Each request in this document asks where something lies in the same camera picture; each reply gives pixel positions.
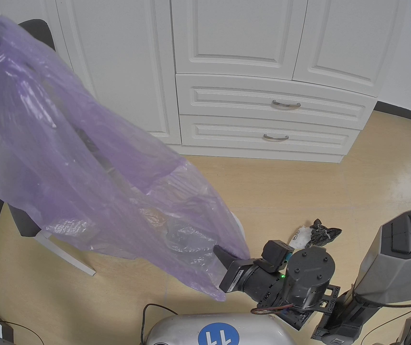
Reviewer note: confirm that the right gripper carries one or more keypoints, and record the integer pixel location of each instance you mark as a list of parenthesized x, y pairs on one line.
[(252, 282)]

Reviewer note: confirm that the purple plastic bag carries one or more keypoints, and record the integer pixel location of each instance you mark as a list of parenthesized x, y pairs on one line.
[(65, 138)]

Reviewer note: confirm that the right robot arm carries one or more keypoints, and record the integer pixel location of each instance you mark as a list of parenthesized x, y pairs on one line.
[(396, 250)]

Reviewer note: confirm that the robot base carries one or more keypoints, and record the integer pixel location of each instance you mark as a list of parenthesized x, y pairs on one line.
[(176, 332)]

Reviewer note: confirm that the white trash bin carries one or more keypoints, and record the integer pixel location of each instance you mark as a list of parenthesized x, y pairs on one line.
[(243, 230)]

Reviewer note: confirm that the crumpled black plastic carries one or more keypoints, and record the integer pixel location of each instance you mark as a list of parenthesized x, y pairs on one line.
[(322, 235)]

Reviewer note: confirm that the crumpled white paper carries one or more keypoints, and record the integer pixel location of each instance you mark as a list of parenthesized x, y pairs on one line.
[(301, 236)]

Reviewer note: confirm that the white wardrobe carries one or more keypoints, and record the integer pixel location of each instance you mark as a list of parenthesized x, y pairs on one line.
[(227, 31)]

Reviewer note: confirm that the white chair grey cushions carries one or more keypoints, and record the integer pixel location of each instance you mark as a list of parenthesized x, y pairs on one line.
[(40, 31)]

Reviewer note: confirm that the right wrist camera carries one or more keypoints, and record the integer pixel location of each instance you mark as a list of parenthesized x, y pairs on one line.
[(275, 253)]

